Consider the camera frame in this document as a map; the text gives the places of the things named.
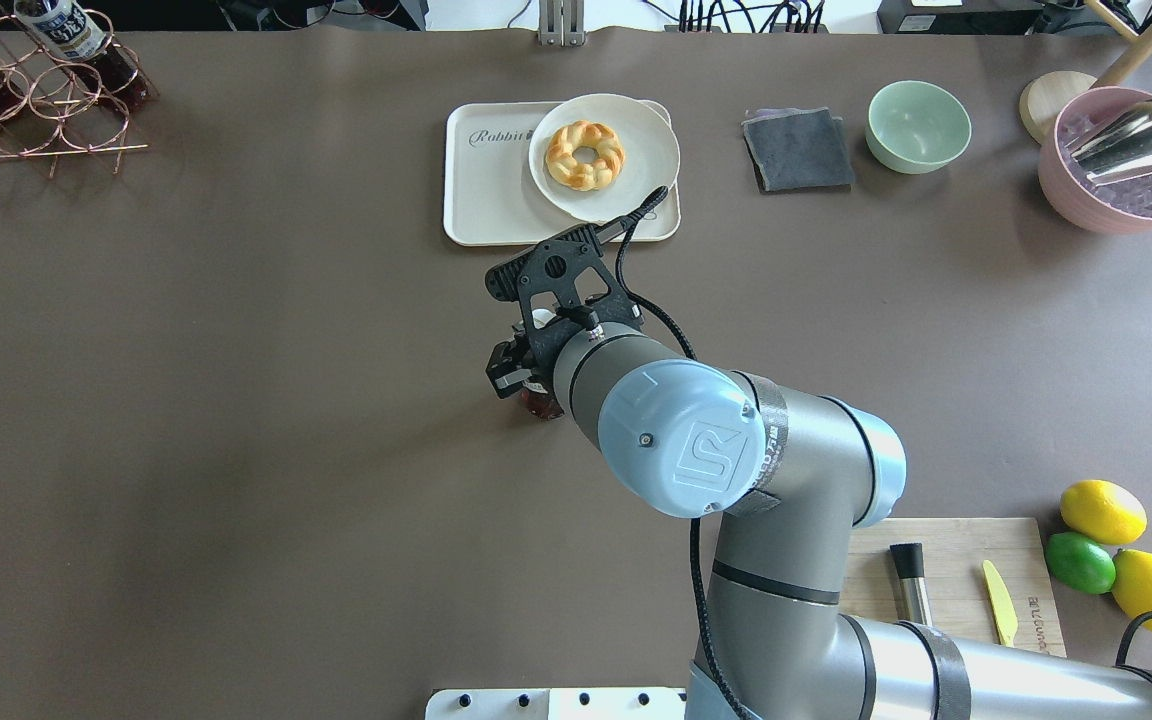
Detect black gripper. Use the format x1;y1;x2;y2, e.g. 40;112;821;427
485;310;588;397

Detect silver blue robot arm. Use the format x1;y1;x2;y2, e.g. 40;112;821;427
486;316;1152;719

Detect cream serving tray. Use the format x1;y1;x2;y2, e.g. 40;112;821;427
444;94;681;247

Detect white plate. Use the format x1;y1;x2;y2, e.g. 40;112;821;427
525;94;681;223

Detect grey folded cloth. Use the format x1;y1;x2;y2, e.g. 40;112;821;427
741;108;855;194

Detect steel black-tipped muddler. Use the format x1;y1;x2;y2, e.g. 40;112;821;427
888;541;934;626

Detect mint green bowl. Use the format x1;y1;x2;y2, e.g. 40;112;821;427
865;79;973;176

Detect wooden cutting board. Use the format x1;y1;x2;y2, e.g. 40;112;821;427
840;518;1066;657

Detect yellow plastic knife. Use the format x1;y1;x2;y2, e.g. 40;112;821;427
980;559;1020;647

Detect wooden mug tree stand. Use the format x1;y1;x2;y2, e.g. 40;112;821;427
1018;1;1152;143

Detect green lime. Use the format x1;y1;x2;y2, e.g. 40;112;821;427
1044;530;1117;594

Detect whole lemon near board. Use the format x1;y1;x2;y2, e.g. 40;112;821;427
1059;479;1149;546

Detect pink bowl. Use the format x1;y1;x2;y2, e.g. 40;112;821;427
1038;88;1152;234

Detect metal whisk in bowl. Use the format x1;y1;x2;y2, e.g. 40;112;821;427
1070;99;1152;185

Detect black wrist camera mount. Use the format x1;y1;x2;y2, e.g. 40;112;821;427
484;219;643;340

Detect braided ring donut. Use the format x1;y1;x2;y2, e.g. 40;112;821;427
545;120;627;192

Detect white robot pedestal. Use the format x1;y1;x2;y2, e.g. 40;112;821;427
424;687;689;719

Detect copper wire bottle rack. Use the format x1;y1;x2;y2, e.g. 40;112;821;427
0;1;159;176

